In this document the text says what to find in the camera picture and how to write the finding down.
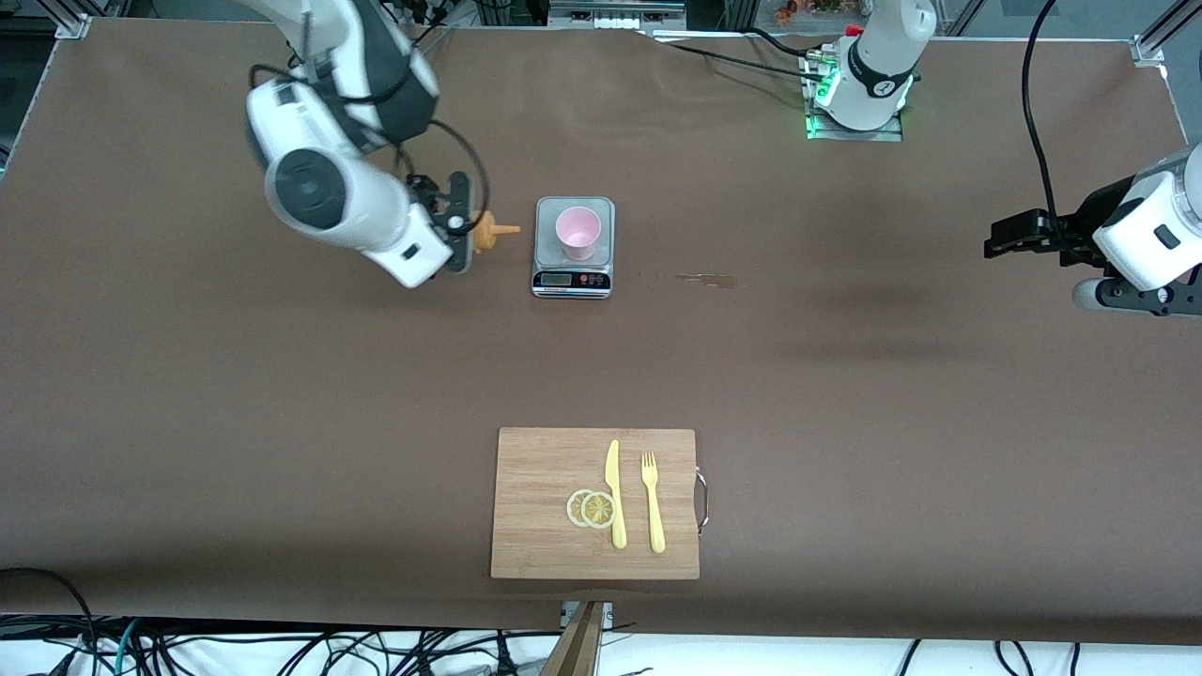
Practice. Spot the small metal bracket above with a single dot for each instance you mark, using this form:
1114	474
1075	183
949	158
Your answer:
607	615

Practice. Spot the white power strip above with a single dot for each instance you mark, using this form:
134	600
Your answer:
610	19

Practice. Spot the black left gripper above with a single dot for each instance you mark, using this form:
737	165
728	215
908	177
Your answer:
1071	228

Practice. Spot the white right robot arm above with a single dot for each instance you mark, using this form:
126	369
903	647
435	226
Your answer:
319	188

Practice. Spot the lemon slice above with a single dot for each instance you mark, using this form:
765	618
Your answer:
598	510
573	508

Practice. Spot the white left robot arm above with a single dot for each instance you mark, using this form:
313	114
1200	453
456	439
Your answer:
883	66

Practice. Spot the wooden post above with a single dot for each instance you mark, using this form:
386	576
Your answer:
575	648

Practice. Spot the yellow plastic fork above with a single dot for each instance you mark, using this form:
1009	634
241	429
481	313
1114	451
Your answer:
654	507

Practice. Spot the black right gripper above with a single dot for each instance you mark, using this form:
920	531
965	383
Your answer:
424	198

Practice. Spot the yellow plastic knife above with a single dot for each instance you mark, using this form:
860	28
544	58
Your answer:
615	488

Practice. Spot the aluminium frame corner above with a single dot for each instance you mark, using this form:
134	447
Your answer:
75	23
1160	33

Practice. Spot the silver digital kitchen scale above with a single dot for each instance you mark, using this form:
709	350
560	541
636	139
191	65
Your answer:
554	277

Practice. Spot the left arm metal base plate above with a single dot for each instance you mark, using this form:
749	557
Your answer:
855	134

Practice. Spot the pink plastic cup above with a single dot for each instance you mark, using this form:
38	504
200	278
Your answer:
577	233

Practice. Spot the wooden cutting board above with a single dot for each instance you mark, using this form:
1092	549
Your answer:
545	498

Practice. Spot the sauce bottle with orange cap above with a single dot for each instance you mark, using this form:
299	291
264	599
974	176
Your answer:
486	233

